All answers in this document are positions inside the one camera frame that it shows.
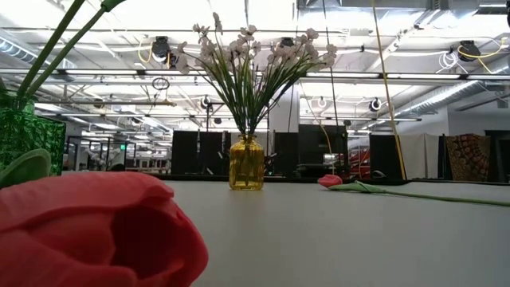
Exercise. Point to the white hanging sheet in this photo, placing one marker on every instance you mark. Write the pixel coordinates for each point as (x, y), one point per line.
(418, 155)

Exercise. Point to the black partition panel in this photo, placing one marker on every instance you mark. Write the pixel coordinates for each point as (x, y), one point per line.
(384, 157)
(184, 151)
(211, 151)

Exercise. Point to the amber glass bottle vase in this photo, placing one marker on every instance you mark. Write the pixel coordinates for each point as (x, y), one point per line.
(247, 167)

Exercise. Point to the red artificial tulip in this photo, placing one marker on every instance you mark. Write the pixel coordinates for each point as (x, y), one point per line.
(79, 223)
(330, 180)

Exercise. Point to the patterned brown cloth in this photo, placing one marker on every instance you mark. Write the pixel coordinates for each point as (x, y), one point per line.
(468, 155)

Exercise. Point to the black metal frame rig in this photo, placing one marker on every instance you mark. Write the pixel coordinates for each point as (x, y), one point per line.
(238, 104)

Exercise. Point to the red background equipment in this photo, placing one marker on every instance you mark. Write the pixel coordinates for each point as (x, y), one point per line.
(360, 163)

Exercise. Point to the white speckled flower bunch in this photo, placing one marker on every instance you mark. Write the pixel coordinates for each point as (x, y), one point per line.
(291, 52)
(207, 52)

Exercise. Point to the green textured glass vase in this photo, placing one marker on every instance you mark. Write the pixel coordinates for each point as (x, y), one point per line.
(36, 135)

